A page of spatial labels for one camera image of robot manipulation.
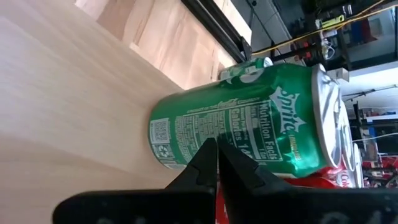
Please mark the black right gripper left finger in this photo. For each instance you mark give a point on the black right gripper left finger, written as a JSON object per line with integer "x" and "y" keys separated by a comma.
{"x": 186, "y": 205}

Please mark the silver red soda can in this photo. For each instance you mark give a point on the silver red soda can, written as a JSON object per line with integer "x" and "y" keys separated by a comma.
{"x": 311, "y": 182}

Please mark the green soda can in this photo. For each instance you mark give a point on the green soda can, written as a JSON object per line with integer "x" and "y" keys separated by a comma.
{"x": 239, "y": 70}
{"x": 248, "y": 124}

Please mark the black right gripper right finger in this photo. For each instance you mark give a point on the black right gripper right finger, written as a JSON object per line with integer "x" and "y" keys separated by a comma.
{"x": 280, "y": 205}

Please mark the yellow device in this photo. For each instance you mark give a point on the yellow device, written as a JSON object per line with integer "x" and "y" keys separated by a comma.
{"x": 331, "y": 21}

